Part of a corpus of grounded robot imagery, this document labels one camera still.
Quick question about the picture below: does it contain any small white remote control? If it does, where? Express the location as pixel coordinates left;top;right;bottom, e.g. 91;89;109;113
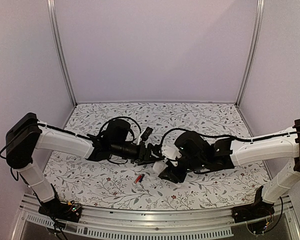
152;161;167;174

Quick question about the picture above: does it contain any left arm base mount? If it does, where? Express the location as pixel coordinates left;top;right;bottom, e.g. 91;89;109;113
38;198;83;223

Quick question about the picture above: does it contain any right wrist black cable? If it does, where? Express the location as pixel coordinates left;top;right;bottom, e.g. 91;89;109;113
161;128;231;151

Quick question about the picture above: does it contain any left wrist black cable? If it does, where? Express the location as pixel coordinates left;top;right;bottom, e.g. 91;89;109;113
99;116;142;142

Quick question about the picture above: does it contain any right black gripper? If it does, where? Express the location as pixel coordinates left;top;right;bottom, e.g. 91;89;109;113
158;156;206;184

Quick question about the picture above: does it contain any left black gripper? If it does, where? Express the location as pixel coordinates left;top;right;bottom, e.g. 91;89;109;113
111;142;160;167

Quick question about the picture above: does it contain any front aluminium rail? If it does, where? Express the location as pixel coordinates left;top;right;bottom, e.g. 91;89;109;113
19;204;298;240

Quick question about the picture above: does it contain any left aluminium frame post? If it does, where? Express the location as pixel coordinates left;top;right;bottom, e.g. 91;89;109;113
46;0;78;107

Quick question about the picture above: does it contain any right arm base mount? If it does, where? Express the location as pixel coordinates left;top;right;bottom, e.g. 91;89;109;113
231;186;275;235

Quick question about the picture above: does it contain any aluminium frame post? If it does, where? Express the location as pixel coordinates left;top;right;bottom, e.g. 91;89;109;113
235;0;265;108
46;0;78;107

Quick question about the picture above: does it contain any floral patterned table mat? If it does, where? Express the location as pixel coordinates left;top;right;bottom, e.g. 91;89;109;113
44;103;270;211

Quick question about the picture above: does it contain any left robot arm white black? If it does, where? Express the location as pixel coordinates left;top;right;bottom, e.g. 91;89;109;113
0;112;163;217

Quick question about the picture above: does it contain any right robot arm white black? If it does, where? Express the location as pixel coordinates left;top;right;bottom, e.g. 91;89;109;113
152;119;300;218

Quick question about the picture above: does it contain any right aluminium frame post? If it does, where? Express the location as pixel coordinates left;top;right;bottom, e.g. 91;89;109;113
235;0;265;108

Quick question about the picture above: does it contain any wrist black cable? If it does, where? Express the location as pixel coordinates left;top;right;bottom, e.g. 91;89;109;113
161;128;231;151
99;116;142;142

